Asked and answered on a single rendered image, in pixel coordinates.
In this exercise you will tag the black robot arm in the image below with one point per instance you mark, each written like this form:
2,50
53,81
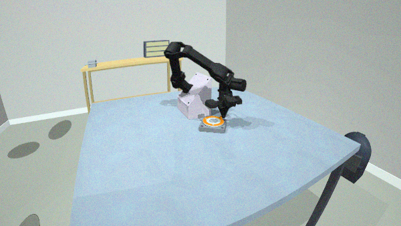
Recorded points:
216,70

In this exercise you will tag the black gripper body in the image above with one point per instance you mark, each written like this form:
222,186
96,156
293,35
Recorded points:
213,104

